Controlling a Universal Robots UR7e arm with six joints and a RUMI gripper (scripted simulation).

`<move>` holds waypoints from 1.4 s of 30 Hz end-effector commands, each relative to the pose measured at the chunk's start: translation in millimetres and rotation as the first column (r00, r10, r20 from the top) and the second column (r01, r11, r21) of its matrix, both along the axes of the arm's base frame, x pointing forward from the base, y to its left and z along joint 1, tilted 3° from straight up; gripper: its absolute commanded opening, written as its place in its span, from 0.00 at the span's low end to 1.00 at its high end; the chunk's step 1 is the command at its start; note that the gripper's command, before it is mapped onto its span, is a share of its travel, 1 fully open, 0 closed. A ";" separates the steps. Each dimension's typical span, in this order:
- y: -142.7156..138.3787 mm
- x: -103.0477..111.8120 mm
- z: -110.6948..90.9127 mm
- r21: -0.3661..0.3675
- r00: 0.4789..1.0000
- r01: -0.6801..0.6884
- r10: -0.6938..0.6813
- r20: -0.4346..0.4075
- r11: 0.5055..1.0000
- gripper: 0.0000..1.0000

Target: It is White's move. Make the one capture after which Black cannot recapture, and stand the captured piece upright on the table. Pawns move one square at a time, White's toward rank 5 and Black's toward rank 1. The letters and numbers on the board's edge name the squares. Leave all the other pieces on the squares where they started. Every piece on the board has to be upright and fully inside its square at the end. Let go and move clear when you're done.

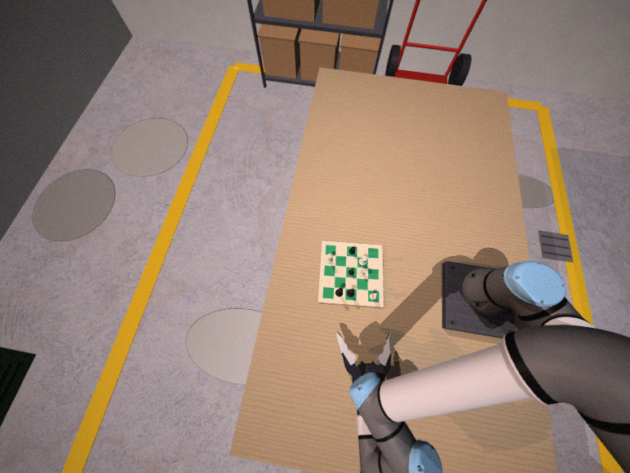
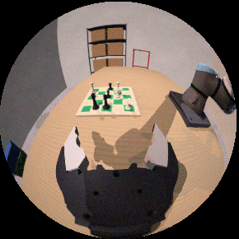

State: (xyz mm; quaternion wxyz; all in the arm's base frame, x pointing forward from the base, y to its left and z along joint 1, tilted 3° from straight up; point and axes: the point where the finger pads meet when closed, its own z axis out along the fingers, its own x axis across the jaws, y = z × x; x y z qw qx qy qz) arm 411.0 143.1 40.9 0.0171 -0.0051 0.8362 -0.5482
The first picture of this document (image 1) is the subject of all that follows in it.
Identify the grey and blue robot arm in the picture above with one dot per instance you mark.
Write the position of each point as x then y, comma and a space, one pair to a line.
564, 359

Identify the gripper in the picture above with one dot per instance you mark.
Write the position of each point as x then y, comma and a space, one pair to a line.
349, 358

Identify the green and cream checkered chessboard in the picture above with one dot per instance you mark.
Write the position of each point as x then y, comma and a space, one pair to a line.
335, 275

